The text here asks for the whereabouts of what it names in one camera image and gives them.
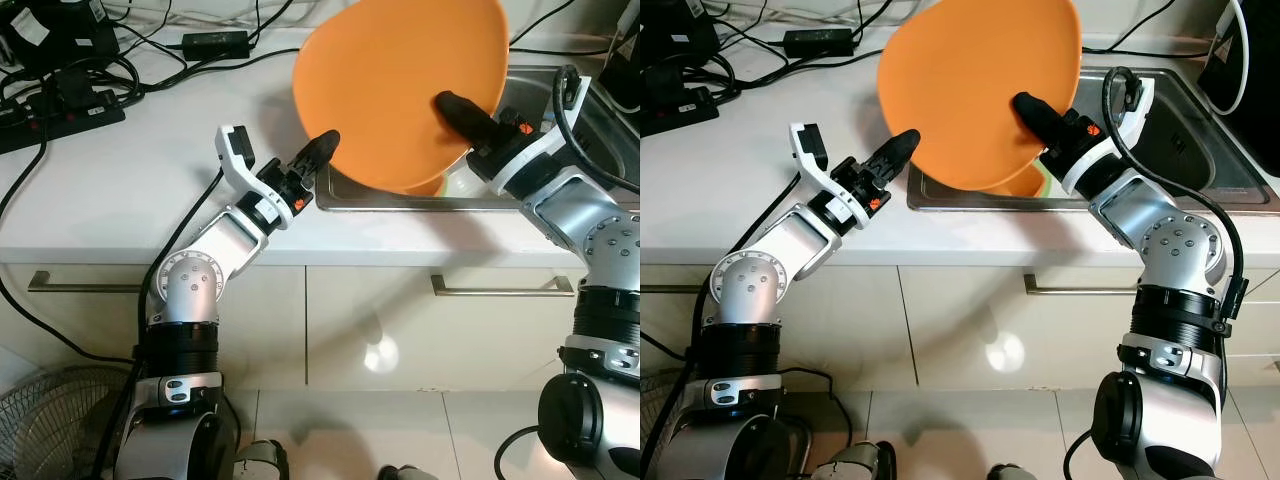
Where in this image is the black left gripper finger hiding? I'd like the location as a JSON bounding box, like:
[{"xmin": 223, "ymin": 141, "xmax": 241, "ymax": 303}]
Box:
[
  {"xmin": 295, "ymin": 130, "xmax": 342, "ymax": 173},
  {"xmin": 870, "ymin": 128, "xmax": 922, "ymax": 173}
]

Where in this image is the black power adapter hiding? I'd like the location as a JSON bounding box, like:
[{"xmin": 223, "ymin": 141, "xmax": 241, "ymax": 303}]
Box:
[
  {"xmin": 783, "ymin": 27, "xmax": 857, "ymax": 59},
  {"xmin": 182, "ymin": 30, "xmax": 252, "ymax": 59}
]

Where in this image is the black electronic device box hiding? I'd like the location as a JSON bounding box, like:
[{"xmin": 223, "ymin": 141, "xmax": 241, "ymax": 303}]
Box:
[
  {"xmin": 640, "ymin": 0, "xmax": 723, "ymax": 71},
  {"xmin": 0, "ymin": 0, "xmax": 121, "ymax": 76}
]

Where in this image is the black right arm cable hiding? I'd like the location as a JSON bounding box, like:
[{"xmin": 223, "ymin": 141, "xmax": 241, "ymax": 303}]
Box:
[
  {"xmin": 1103, "ymin": 65, "xmax": 1251, "ymax": 346},
  {"xmin": 553, "ymin": 65, "xmax": 641, "ymax": 213}
]

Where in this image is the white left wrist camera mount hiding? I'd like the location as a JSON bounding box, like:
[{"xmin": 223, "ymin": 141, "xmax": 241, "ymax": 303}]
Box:
[
  {"xmin": 790, "ymin": 122, "xmax": 863, "ymax": 229},
  {"xmin": 217, "ymin": 125, "xmax": 291, "ymax": 231}
]

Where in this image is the grey robot left foot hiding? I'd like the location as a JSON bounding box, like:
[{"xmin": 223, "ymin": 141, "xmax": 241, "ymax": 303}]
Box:
[
  {"xmin": 835, "ymin": 440, "xmax": 899, "ymax": 480},
  {"xmin": 235, "ymin": 440, "xmax": 293, "ymax": 480}
]

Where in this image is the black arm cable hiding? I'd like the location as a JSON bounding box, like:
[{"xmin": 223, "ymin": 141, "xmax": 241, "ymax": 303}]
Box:
[
  {"xmin": 1103, "ymin": 65, "xmax": 1251, "ymax": 346},
  {"xmin": 690, "ymin": 168, "xmax": 801, "ymax": 331},
  {"xmin": 553, "ymin": 65, "xmax": 641, "ymax": 213},
  {"xmin": 138, "ymin": 168, "xmax": 227, "ymax": 336}
]

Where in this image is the black kitchen appliance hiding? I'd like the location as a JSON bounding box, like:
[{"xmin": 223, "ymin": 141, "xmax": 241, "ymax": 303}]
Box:
[
  {"xmin": 1198, "ymin": 0, "xmax": 1280, "ymax": 128},
  {"xmin": 600, "ymin": 0, "xmax": 641, "ymax": 113}
]

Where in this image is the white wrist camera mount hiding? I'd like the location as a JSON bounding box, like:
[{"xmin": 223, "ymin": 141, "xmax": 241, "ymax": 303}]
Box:
[
  {"xmin": 1058, "ymin": 75, "xmax": 1158, "ymax": 198},
  {"xmin": 488, "ymin": 75, "xmax": 593, "ymax": 198},
  {"xmin": 217, "ymin": 125, "xmax": 291, "ymax": 231},
  {"xmin": 790, "ymin": 122, "xmax": 863, "ymax": 229}
]

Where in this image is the black power strip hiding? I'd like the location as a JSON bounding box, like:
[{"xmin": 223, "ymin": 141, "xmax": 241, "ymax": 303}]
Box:
[
  {"xmin": 640, "ymin": 83, "xmax": 723, "ymax": 139},
  {"xmin": 0, "ymin": 85, "xmax": 127, "ymax": 157}
]

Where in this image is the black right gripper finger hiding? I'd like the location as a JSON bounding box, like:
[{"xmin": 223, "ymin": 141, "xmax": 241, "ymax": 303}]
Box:
[
  {"xmin": 431, "ymin": 90, "xmax": 498, "ymax": 141},
  {"xmin": 1009, "ymin": 90, "xmax": 1076, "ymax": 141}
]

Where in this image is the stainless steel sink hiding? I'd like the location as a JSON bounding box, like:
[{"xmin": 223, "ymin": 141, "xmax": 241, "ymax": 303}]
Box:
[
  {"xmin": 315, "ymin": 65, "xmax": 641, "ymax": 214},
  {"xmin": 905, "ymin": 65, "xmax": 1280, "ymax": 217}
]

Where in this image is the orange plastic bowl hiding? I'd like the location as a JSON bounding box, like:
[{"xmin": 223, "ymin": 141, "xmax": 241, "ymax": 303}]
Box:
[
  {"xmin": 292, "ymin": 0, "xmax": 512, "ymax": 195},
  {"xmin": 400, "ymin": 170, "xmax": 471, "ymax": 199},
  {"xmin": 985, "ymin": 163, "xmax": 1048, "ymax": 199},
  {"xmin": 877, "ymin": 0, "xmax": 1084, "ymax": 192}
]

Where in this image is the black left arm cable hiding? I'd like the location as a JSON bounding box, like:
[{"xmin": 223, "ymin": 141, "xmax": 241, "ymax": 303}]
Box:
[
  {"xmin": 138, "ymin": 168, "xmax": 227, "ymax": 336},
  {"xmin": 690, "ymin": 168, "xmax": 801, "ymax": 331}
]

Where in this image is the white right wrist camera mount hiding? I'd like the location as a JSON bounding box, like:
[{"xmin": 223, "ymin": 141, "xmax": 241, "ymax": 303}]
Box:
[
  {"xmin": 488, "ymin": 75, "xmax": 593, "ymax": 198},
  {"xmin": 1058, "ymin": 75, "xmax": 1158, "ymax": 198}
]

